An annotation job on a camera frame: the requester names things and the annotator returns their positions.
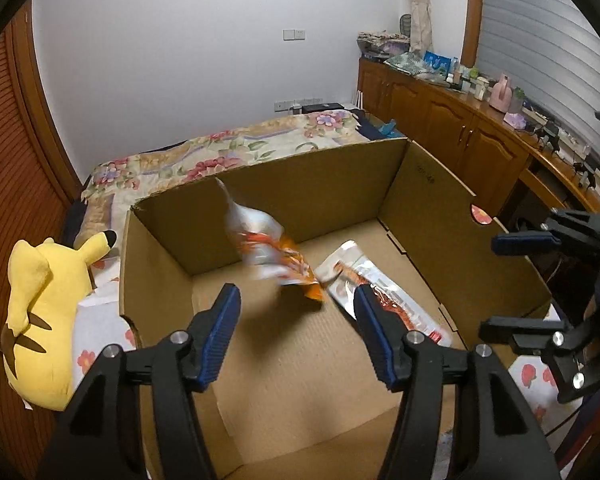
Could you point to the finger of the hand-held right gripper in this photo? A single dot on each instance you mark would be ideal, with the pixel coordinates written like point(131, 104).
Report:
point(522, 243)
point(510, 330)

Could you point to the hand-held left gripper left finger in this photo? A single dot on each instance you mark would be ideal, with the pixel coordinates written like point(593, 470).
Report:
point(222, 340)

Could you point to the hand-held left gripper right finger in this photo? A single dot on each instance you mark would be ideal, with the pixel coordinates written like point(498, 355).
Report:
point(375, 335)

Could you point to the long white red snack packet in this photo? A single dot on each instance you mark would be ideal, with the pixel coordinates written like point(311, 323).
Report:
point(420, 317)

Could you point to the brown cardboard box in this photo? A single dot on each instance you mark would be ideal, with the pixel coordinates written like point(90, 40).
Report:
point(290, 370)

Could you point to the orange and white snack packet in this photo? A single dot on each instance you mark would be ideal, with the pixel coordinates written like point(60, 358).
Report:
point(265, 250)

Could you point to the small black desk stand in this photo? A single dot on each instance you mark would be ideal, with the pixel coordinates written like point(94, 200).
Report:
point(549, 135)

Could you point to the small potted plant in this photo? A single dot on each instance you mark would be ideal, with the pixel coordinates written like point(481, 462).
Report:
point(517, 101)

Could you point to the white flower print bedsheet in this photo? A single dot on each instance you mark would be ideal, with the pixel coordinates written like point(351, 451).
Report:
point(95, 330)

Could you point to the pink bottle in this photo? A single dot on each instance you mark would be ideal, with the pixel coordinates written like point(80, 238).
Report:
point(501, 94)

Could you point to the long wooden cabinet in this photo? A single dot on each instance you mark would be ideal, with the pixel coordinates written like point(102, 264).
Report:
point(430, 110)

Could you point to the grey window blinds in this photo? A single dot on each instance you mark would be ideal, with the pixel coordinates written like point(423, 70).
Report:
point(530, 35)

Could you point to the row of small bottles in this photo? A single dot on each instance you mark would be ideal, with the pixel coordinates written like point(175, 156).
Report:
point(467, 80)

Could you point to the floral quilt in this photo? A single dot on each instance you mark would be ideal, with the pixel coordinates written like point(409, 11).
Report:
point(205, 160)

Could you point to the yellow plush toy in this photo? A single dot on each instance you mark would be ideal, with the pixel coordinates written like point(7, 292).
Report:
point(40, 310)

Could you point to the dark blue cloth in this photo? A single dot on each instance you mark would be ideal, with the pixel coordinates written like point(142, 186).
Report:
point(370, 130)

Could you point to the blue box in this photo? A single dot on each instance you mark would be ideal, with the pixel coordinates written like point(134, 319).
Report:
point(436, 61)

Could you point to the flat black box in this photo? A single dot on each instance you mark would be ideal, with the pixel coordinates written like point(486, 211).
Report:
point(322, 107)

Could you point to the stack of printed packets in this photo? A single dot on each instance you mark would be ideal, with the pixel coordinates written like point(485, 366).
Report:
point(380, 45)

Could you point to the dark mesh object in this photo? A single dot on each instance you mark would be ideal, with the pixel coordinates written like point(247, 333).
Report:
point(404, 24)

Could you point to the brown slatted wooden door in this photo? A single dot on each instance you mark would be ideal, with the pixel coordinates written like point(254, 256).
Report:
point(20, 185)

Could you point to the beige curtain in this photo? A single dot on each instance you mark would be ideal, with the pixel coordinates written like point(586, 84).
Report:
point(420, 5)

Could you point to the wooden window frame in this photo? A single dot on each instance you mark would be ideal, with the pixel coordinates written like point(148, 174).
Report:
point(472, 10)

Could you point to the white wall socket strip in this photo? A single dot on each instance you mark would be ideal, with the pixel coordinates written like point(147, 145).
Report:
point(297, 104)

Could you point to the white wall switch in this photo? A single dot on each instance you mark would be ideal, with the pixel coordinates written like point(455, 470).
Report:
point(294, 35)

